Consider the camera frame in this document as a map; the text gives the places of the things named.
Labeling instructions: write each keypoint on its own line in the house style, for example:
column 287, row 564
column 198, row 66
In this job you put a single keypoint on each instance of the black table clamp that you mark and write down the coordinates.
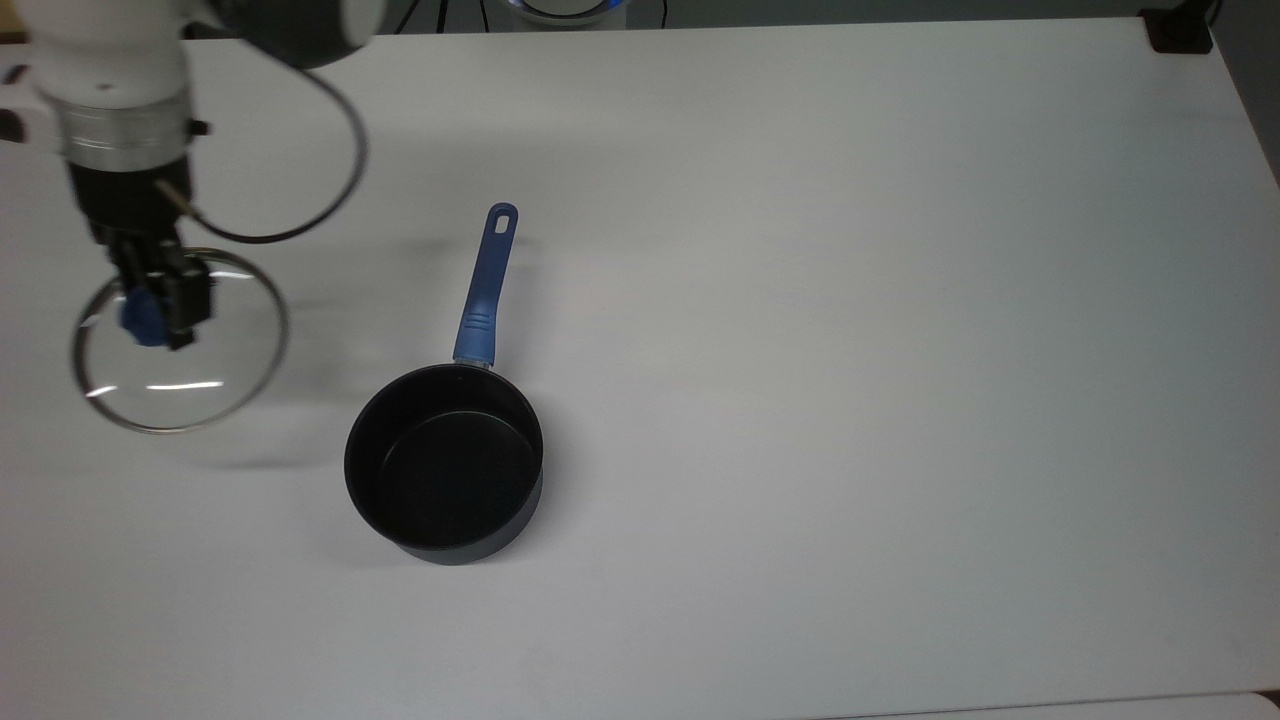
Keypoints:
column 1180, row 30

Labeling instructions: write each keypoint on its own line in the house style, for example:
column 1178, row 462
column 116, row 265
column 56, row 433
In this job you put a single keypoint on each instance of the glass lid with blue knob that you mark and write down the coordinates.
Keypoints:
column 200, row 400

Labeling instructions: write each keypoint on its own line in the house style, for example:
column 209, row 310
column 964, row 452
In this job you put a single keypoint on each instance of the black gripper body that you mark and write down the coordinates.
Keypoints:
column 125, row 205

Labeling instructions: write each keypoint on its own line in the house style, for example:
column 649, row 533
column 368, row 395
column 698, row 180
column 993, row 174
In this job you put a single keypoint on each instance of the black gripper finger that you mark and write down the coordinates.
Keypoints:
column 130, row 270
column 188, row 295

